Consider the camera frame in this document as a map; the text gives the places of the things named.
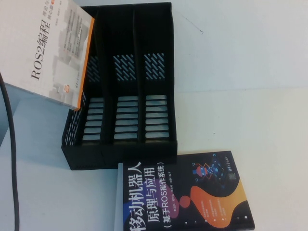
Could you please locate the white ROS2 book orange edge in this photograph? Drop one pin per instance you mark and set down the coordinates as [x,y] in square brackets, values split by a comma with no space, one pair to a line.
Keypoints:
[48,53]

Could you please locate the black plastic book stand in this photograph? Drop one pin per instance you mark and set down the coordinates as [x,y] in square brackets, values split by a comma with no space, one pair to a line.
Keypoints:
[132,36]

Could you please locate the black book colourful cover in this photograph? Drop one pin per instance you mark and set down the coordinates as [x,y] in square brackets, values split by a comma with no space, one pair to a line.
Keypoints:
[192,192]

